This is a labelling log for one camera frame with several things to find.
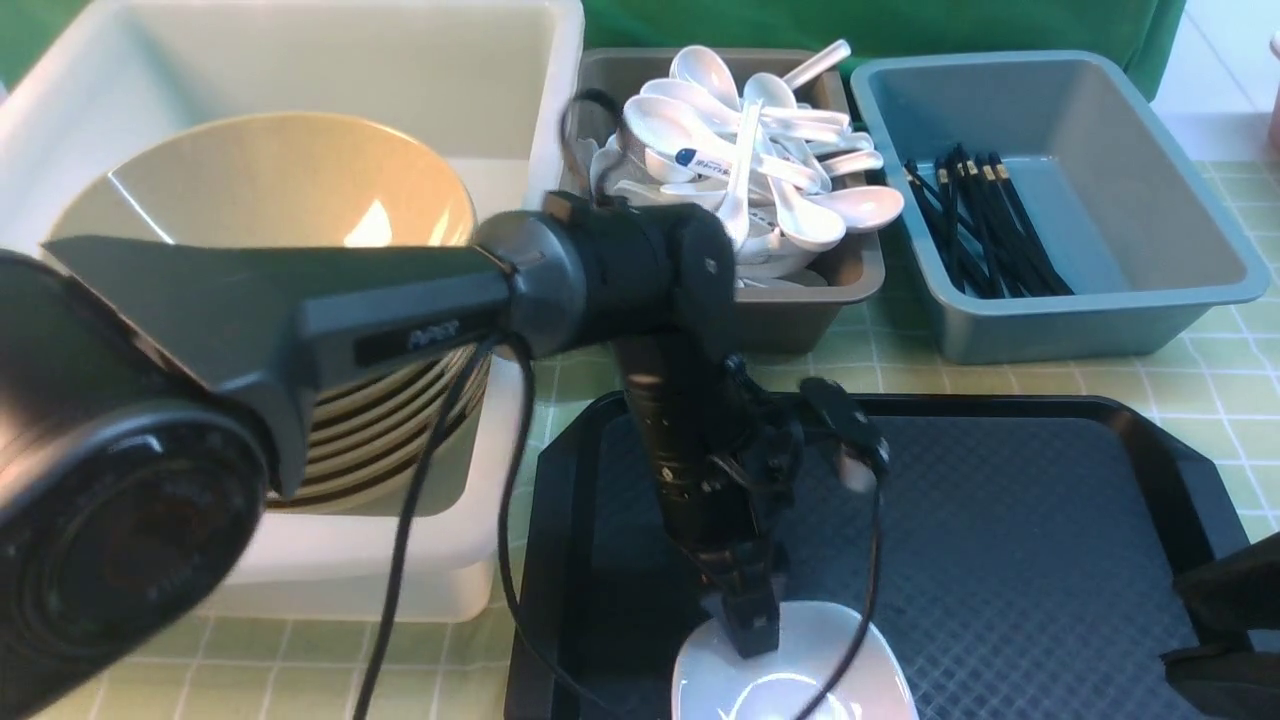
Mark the large white plastic tub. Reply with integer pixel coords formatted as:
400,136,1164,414
1,1,584,623

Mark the green backdrop cloth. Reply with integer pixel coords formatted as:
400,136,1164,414
3,1,1184,108

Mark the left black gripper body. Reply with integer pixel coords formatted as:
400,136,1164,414
614,340,890,591

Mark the stack of tan bowls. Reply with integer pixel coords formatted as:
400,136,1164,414
49,111,489,514

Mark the black serving tray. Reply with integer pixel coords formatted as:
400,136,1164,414
506,392,1277,719

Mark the bundle of black chopsticks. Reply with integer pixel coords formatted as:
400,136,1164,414
904,143,1075,300

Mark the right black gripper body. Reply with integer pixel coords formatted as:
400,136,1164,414
1161,534,1279,719

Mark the white soup spoon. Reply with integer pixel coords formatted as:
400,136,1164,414
716,101,762,252

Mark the blue chopstick bin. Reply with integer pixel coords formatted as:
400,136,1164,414
850,50,1271,365

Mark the grey spoon bin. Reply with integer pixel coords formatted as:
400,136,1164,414
572,47,886,355

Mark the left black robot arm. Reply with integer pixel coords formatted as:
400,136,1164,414
3,191,890,719

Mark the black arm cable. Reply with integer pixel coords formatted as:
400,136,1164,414
352,90,886,720

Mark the white square dish front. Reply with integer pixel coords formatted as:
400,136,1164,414
669,600,918,719

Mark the pile of white spoons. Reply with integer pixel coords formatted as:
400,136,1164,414
572,40,905,288

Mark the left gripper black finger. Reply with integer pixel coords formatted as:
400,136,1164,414
716,575,783,659

